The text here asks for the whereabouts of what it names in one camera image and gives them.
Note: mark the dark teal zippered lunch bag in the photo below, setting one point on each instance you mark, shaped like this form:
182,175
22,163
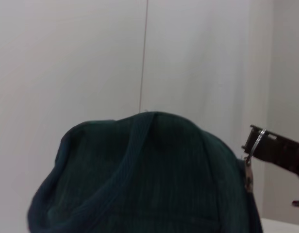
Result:
144,182

